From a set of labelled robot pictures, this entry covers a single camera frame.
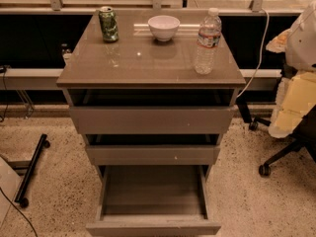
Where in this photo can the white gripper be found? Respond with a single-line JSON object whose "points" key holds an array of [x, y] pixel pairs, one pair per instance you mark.
{"points": [[301, 46]]}

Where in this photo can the clear plastic water bottle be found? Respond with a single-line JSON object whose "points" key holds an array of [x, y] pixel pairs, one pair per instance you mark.
{"points": [[208, 38]]}

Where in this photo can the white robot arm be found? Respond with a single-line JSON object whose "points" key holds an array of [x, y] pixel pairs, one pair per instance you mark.
{"points": [[300, 42]]}

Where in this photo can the grey drawer cabinet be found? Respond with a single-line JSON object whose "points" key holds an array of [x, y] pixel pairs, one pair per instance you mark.
{"points": [[139, 61]]}

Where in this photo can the grey bottom drawer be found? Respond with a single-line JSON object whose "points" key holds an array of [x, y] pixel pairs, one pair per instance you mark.
{"points": [[153, 201]]}

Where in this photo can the grey drawer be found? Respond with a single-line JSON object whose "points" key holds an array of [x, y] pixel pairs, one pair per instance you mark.
{"points": [[167, 111], [153, 149], [153, 201]]}

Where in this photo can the grey middle drawer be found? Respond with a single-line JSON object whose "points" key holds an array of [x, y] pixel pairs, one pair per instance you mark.
{"points": [[153, 149]]}

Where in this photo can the grey top drawer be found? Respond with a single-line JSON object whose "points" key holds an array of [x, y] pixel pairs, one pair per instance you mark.
{"points": [[167, 111]]}

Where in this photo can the black office chair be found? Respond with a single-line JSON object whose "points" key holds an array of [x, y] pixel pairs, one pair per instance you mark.
{"points": [[304, 136]]}

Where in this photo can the white bowl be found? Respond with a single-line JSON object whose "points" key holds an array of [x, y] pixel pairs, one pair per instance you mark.
{"points": [[163, 27]]}

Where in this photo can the green soda can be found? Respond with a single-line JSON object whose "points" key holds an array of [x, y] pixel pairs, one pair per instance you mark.
{"points": [[108, 23]]}

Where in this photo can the black wheeled stand leg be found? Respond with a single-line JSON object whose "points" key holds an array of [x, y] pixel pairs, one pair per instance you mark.
{"points": [[20, 198]]}

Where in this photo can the grey window ledge rail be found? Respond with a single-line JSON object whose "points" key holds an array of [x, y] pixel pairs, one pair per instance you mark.
{"points": [[45, 79]]}

